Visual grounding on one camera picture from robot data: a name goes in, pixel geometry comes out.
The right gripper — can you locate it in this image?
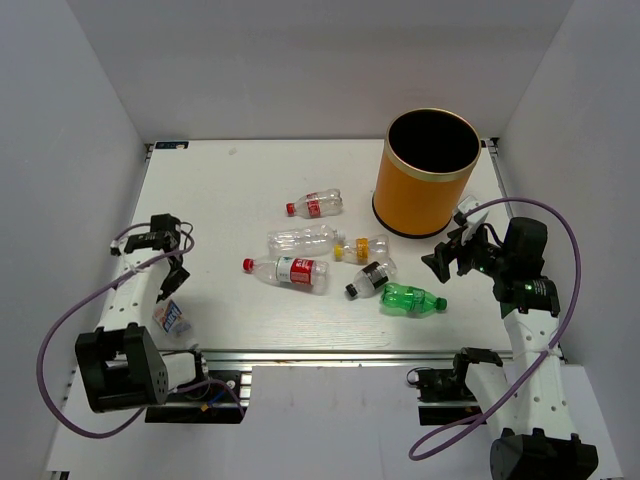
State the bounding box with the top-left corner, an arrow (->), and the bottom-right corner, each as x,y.
421,220 -> 511,282

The blue-label clear bottle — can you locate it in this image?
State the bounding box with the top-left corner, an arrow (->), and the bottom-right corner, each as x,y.
153,299 -> 199,350

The green plastic bottle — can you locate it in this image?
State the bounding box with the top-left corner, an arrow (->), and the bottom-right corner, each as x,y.
381,283 -> 448,316

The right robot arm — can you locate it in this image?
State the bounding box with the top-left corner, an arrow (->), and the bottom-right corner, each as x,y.
423,214 -> 599,479

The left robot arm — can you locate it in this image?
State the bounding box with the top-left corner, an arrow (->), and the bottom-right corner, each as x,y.
75,214 -> 212,413

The orange cylindrical bin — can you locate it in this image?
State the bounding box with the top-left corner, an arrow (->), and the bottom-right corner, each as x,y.
372,108 -> 482,239

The black-cap black-label bottle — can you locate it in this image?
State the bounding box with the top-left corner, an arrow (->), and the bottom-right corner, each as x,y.
345,258 -> 397,300

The yellow-cap orange-label bottle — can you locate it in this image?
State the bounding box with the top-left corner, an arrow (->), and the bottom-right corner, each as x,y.
333,234 -> 389,265

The large red-label clear bottle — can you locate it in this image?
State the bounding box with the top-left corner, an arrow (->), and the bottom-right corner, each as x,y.
242,256 -> 329,294

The large clear unlabelled bottle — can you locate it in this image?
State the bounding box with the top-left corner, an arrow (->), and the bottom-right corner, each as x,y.
267,224 -> 346,258

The blue table sticker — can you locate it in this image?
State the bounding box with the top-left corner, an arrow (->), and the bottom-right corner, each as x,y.
154,141 -> 189,150

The small red-label clear bottle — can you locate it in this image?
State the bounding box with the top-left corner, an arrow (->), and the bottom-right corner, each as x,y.
286,188 -> 343,219

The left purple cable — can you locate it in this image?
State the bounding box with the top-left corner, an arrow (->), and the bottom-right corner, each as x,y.
37,222 -> 246,440

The purple cable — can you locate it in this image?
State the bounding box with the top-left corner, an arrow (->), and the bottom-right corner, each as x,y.
37,222 -> 246,440
407,197 -> 581,461

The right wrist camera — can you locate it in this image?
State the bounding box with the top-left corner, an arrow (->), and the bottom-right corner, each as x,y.
453,195 -> 488,245

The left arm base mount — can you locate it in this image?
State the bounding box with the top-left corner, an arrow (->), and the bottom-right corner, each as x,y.
144,370 -> 251,425

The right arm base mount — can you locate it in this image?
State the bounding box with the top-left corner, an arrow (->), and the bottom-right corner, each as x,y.
406,368 -> 481,426

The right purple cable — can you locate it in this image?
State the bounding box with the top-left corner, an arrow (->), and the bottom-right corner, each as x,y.
407,197 -> 581,461

